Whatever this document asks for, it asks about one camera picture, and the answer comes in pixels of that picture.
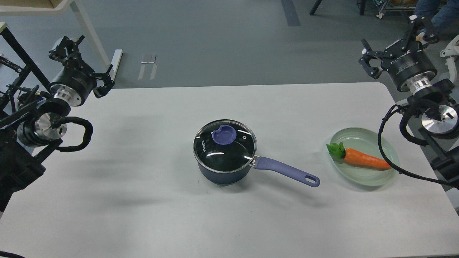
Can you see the light green plate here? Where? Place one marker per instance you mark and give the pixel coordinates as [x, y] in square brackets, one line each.
[365, 141]

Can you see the black furniture legs background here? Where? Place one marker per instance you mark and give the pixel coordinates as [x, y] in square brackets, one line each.
[338, 7]

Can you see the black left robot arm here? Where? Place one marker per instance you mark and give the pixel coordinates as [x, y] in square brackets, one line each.
[35, 119]

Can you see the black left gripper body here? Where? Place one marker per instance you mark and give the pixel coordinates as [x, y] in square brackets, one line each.
[73, 83]

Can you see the orange toy carrot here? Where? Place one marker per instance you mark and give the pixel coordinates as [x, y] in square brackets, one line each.
[355, 157]

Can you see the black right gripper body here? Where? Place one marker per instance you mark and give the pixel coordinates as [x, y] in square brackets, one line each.
[408, 66]

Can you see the person legs in jeans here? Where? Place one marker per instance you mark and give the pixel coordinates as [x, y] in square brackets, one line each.
[441, 18]

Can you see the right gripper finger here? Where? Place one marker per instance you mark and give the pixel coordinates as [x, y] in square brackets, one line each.
[422, 30]
[367, 56]

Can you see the white office chair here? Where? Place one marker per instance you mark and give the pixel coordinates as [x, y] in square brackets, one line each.
[450, 53]

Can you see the black metal rack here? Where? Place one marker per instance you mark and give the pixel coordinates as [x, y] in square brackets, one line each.
[7, 96]

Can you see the wheeled metal cart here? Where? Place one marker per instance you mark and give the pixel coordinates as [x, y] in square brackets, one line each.
[384, 6]

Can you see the glass pot lid purple knob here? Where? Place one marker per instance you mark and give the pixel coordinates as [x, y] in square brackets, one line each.
[224, 146]

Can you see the blue saucepan with purple handle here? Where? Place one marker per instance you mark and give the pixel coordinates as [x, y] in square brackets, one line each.
[260, 163]

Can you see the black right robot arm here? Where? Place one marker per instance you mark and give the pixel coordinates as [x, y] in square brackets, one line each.
[431, 113]

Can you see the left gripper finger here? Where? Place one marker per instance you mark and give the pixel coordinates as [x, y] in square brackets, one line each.
[108, 82]
[66, 49]

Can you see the white table leg frame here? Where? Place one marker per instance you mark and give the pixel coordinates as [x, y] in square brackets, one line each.
[58, 7]

